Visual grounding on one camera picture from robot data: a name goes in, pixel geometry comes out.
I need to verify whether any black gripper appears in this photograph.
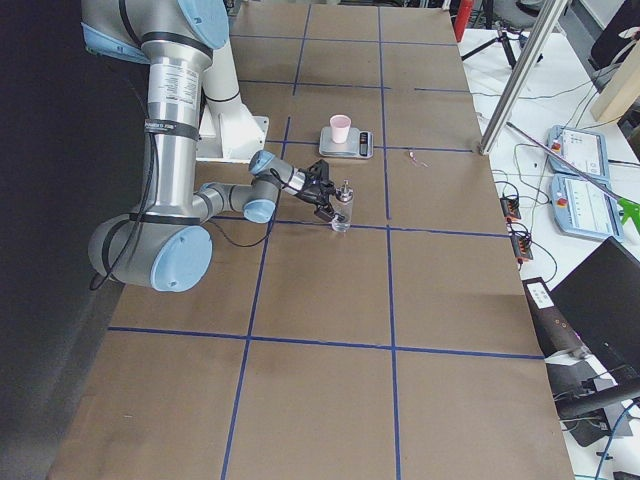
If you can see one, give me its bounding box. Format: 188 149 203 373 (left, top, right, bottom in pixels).
296 172 346 224

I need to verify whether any glass sauce bottle metal spout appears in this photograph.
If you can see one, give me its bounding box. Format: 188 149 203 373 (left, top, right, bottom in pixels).
331 180 354 232

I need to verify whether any pink paper cup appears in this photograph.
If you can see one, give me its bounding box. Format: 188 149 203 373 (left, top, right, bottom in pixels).
329 114 351 144

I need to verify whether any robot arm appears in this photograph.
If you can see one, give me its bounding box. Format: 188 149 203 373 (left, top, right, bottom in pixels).
82 1 336 292

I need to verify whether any silver kitchen scale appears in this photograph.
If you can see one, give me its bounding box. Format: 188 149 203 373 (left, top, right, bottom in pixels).
319 126 373 159

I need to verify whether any upper orange connector box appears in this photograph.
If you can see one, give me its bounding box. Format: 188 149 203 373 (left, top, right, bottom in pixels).
500 196 521 223

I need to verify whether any orange connector box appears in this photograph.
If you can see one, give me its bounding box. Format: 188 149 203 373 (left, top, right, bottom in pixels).
500 196 521 223
511 235 533 265

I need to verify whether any lower orange connector box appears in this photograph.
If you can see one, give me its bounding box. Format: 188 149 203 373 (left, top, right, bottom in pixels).
511 235 533 265

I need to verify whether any lower teach pendant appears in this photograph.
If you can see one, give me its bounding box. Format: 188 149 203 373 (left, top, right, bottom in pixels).
550 174 624 242

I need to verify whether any teach pendant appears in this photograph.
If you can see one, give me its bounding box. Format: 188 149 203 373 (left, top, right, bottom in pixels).
550 174 624 242
547 125 610 180

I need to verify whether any black tripod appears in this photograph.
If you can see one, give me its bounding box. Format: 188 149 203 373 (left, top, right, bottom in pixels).
461 29 529 69

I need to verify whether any black box white label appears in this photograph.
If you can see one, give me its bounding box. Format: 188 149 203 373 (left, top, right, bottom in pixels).
522 277 590 360

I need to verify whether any upper teach pendant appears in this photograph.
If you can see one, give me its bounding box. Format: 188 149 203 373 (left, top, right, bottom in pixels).
547 125 610 180

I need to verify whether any black laptop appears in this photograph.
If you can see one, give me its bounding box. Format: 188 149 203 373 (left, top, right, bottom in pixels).
551 237 639 371

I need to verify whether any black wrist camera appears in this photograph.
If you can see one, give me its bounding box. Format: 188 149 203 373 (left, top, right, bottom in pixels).
306 159 333 187

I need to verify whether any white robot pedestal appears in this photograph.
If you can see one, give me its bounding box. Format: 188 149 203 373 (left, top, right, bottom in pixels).
196 40 269 163

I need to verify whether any aluminium frame post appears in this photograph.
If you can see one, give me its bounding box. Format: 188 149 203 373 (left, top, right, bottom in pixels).
478 0 569 155

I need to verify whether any metal rod green handle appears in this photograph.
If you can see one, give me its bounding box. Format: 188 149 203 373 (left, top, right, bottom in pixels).
506 121 640 230

